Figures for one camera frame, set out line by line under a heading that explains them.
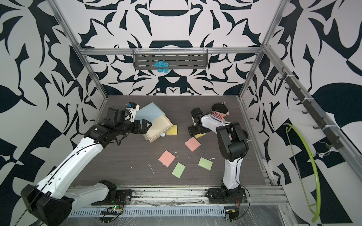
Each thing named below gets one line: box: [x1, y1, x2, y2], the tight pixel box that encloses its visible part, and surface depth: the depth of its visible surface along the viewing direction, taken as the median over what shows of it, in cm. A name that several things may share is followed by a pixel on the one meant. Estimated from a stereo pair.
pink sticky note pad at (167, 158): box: [157, 149, 176, 168], surface depth 89 cm
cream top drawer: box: [145, 113, 174, 144], surface depth 91 cm
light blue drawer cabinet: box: [134, 101, 166, 123], surface depth 93 cm
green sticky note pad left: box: [171, 161, 187, 179], surface depth 85 cm
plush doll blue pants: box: [210, 101, 230, 122], surface depth 106 cm
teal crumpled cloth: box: [153, 60, 170, 74], surface depth 93 cm
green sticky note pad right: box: [197, 156, 214, 171], surface depth 87 cm
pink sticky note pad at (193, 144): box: [184, 137, 202, 153], surface depth 95 cm
